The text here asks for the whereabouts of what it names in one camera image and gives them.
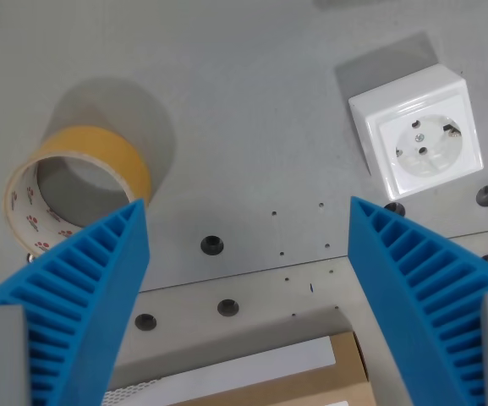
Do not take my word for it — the yellow tape roll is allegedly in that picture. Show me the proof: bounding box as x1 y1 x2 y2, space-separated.
2 125 152 258

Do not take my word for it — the white wall socket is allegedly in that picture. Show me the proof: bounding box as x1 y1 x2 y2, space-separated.
348 63 485 202

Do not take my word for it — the brown cardboard box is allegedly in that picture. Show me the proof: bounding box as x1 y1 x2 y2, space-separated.
171 331 378 406

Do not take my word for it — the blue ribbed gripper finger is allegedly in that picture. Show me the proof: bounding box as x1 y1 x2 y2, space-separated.
0 197 151 406
348 196 488 406

